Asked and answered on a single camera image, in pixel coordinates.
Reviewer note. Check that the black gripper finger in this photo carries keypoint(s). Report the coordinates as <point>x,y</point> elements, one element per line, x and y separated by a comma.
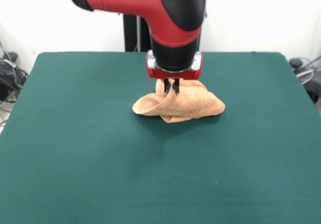
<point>176,86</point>
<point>167,84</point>

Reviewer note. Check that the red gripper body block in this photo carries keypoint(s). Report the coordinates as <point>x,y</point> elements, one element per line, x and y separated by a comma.
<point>175,75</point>

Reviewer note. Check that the tan terry towel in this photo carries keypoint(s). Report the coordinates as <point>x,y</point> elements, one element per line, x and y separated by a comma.
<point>195,103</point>

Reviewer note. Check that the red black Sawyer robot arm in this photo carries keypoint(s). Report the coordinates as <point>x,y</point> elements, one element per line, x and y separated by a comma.
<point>160,20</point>

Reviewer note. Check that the dark green table cloth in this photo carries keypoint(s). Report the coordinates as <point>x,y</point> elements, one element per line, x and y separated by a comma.
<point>100,146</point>

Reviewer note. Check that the black round floor foot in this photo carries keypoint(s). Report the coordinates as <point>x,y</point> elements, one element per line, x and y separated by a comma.
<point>296,62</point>

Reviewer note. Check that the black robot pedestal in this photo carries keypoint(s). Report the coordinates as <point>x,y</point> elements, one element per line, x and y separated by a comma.
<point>130,33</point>

